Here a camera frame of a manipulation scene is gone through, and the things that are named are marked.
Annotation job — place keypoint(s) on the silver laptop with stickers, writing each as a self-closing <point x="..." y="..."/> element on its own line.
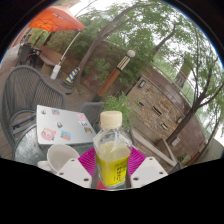
<point x="65" y="125"/>

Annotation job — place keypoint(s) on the yellow-labelled clear drink bottle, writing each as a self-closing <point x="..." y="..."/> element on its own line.
<point x="111" y="166"/>

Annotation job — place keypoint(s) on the white umbrella base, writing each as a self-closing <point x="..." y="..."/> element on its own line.
<point x="55" y="71"/>

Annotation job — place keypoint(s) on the white mug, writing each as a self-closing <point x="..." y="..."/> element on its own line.
<point x="60" y="155"/>

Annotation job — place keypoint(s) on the blue yellow striped cone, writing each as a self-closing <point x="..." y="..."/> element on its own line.
<point x="71" y="77"/>

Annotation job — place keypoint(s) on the grey mesh chair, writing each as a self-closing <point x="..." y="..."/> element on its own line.
<point x="91" y="113"/>
<point x="23" y="90"/>

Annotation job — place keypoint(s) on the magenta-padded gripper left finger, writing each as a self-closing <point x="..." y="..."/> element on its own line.
<point x="75" y="172"/>

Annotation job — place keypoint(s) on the grey wall box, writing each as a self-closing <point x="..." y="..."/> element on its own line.
<point x="175" y="141"/>

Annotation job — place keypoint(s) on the black folding chair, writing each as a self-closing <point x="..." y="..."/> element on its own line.
<point x="26" y="55"/>

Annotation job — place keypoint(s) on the orange patio umbrella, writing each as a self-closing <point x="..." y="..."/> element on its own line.
<point x="56" y="18"/>

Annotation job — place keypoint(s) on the tall green tree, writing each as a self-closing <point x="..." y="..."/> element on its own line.
<point x="96" y="43"/>
<point x="186" y="120"/>

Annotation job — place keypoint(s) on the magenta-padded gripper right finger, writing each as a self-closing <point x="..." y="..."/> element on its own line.
<point x="148" y="170"/>

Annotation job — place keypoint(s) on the green plant in teal pot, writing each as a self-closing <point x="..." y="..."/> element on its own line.
<point x="116" y="105"/>

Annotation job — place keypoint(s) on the globe-topped striped lamp post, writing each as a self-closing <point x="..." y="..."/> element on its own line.
<point x="111" y="78"/>

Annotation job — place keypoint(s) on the black wall lamp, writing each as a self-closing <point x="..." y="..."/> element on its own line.
<point x="179" y="120"/>
<point x="142" y="84"/>

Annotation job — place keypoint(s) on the wooden bench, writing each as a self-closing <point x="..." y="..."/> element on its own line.
<point x="50" y="56"/>

